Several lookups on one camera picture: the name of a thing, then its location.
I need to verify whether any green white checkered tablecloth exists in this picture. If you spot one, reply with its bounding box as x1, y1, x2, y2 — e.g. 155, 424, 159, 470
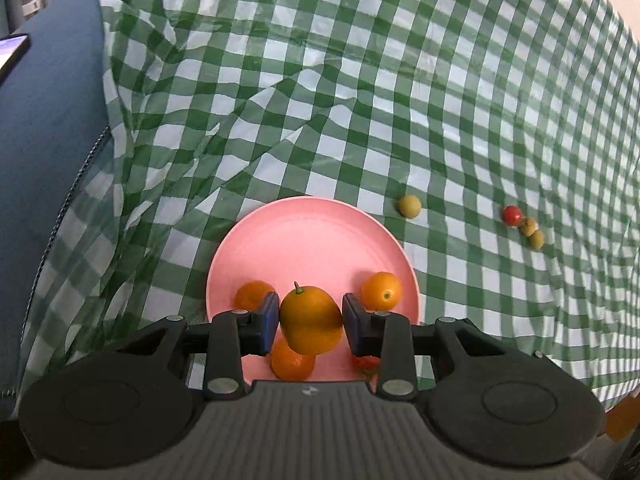
19, 0, 640, 413

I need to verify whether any small orange kumquat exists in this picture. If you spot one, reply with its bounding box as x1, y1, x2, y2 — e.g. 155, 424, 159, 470
234, 281, 276, 313
361, 271, 404, 312
270, 340, 317, 382

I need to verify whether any orange kumquat with stem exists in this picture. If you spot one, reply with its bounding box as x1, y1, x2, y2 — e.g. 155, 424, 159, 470
279, 281, 344, 356

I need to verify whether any blue pillow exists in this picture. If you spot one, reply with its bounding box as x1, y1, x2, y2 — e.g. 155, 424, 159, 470
0, 0, 115, 423

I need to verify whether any black smartphone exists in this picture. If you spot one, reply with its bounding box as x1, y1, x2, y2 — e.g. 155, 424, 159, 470
0, 33, 30, 87

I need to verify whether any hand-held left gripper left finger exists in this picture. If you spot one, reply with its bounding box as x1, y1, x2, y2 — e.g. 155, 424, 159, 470
117, 291, 281, 401

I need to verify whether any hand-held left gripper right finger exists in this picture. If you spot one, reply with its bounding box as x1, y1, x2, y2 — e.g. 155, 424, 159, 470
342, 292, 546, 401

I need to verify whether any pink round plate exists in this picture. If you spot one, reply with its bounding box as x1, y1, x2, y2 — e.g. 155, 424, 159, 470
206, 196, 421, 382

